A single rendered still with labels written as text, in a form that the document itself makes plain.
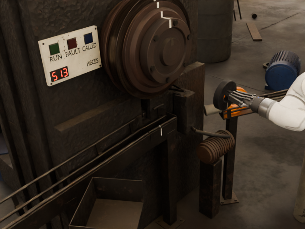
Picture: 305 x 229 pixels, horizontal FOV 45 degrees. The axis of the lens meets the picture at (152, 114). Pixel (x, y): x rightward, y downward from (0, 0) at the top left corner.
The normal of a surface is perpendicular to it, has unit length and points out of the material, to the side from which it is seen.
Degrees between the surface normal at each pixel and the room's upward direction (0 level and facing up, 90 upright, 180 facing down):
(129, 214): 5
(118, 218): 5
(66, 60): 90
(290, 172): 0
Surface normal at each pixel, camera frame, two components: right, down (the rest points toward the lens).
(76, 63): 0.71, 0.32
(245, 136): -0.04, -0.87
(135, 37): -0.24, 0.00
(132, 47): -0.29, 0.22
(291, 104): -0.24, -0.59
